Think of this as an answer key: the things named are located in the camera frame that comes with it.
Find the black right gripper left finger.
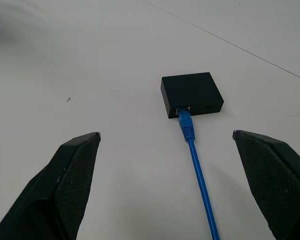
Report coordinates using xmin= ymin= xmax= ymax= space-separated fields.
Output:
xmin=0 ymin=131 xmax=102 ymax=240

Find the blue Ethernet cable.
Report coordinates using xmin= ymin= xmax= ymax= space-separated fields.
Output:
xmin=177 ymin=106 xmax=220 ymax=240

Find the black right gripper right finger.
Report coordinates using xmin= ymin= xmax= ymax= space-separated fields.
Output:
xmin=231 ymin=129 xmax=300 ymax=240

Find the small black box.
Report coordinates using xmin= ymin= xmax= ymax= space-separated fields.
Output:
xmin=160 ymin=72 xmax=225 ymax=120

